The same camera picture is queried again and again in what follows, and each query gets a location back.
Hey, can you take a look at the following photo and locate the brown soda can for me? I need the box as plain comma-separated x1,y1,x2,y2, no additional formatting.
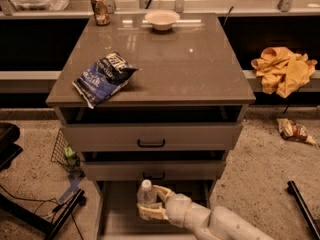
90,0,110,26

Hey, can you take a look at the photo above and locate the bottom grey open drawer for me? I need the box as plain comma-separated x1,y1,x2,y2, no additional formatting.
97,180,214,240

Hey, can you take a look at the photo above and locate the black metal leg left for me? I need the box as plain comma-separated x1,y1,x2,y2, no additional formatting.
0,189,85,240

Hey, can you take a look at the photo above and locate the black floor cable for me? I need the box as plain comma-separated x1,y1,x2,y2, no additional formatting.
0,183,85,240

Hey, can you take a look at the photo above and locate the middle grey drawer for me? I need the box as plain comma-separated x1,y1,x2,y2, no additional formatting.
82,160,225,181

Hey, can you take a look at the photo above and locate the white bowl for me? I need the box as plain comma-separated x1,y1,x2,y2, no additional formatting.
145,10,180,31

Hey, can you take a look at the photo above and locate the crumpled brown snack wrapper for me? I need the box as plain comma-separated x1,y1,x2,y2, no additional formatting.
277,118,317,146

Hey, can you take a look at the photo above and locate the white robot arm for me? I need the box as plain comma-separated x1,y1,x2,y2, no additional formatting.
137,185,274,240

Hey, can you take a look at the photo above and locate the top grey drawer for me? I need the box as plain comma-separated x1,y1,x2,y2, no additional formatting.
62,123,243,152

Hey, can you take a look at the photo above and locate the yellow crumpled cloth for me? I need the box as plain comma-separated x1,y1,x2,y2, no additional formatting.
251,47,317,98

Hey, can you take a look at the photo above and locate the green object in basket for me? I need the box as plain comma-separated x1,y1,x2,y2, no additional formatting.
64,145,77,166

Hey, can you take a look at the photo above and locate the black metal bar right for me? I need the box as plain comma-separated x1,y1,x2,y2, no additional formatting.
287,181,320,240

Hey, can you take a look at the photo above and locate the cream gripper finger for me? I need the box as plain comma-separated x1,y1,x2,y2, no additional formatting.
137,203,168,220
154,185,173,203

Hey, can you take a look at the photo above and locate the grey three-drawer cabinet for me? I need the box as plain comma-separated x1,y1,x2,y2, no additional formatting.
47,13,255,240

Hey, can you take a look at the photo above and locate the clear plastic water bottle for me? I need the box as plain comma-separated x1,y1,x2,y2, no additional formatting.
137,179,157,205

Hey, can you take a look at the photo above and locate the black wire mesh basket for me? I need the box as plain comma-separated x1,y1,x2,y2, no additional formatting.
51,130,81,173

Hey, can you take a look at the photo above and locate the blue tape cross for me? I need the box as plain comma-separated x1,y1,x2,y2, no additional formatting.
58,174,83,204

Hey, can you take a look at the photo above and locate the blue chip bag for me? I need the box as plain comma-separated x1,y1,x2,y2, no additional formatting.
72,52,137,109

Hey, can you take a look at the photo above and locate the black chair base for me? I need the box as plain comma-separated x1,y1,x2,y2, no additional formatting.
0,122,23,171

